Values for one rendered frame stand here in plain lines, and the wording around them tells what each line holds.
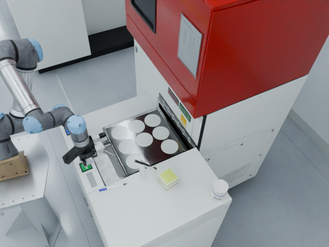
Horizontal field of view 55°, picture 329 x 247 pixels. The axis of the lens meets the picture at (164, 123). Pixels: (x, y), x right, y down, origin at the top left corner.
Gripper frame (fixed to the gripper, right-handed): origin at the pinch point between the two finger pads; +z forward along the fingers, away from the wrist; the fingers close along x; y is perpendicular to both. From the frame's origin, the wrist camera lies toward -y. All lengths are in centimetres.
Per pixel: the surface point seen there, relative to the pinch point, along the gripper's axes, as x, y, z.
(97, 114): 42.4, 21.0, 15.7
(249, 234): -51, 98, 98
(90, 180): -8.3, 0.1, 2.0
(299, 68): -15, 117, -33
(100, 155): 8.6, 10.7, 9.7
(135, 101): 42, 47, 16
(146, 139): 5.7, 38.0, 7.7
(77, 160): 5.2, -2.3, 1.6
